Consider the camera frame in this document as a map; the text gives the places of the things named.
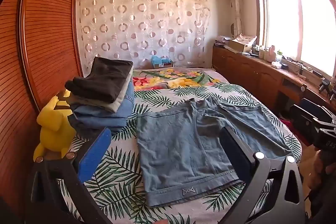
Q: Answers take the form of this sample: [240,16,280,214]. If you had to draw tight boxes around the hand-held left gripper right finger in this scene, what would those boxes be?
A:
[218,126,307,224]

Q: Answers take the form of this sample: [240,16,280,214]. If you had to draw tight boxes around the long wooden cabinet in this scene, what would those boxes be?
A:
[212,45,336,121]

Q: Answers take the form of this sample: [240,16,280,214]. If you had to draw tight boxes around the white plastic bag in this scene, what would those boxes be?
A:
[236,33,258,46]

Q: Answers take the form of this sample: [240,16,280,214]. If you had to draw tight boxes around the white pink bottle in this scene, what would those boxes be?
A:
[267,45,278,62]

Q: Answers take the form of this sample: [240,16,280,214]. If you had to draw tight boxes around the yellow plush toy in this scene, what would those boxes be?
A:
[33,89,76,161]

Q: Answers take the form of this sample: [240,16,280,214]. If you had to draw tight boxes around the cardboard box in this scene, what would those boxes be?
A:
[228,39,253,53]

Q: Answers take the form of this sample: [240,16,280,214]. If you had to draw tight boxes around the person's right hand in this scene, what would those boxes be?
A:
[307,150,329,191]

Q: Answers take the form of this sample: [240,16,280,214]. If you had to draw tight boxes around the circle pattern sheer curtain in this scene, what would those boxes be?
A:
[76,0,210,70]

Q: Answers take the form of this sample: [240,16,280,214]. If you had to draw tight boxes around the floral blanket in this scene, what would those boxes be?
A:
[133,68,229,92]

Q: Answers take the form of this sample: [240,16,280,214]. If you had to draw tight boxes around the folded black pants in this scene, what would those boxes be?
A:
[65,57,134,104]

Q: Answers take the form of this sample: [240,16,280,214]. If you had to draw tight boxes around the folded grey pants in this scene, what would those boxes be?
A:
[71,68,133,113]

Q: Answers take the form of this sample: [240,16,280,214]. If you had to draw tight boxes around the blue plush toy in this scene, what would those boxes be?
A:
[150,55,174,68]

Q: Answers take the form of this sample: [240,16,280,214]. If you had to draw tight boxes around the folded blue jeans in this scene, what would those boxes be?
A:
[71,81,135,121]
[69,107,133,136]

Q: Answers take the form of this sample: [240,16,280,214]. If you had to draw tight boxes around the wooden frame window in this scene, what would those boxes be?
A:
[251,0,336,78]

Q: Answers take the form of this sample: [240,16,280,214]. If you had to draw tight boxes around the wooden headboard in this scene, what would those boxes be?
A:
[0,0,85,214]

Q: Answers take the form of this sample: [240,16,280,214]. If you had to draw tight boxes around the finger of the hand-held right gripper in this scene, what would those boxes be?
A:
[301,98,332,116]
[290,105,319,140]

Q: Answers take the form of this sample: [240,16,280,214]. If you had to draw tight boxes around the leaf print bed sheet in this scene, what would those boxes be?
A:
[56,82,302,224]

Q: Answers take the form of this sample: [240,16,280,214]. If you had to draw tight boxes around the pile of papers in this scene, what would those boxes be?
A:
[214,35,232,48]

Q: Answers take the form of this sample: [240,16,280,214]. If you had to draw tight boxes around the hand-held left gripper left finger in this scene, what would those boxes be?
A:
[26,127,113,224]

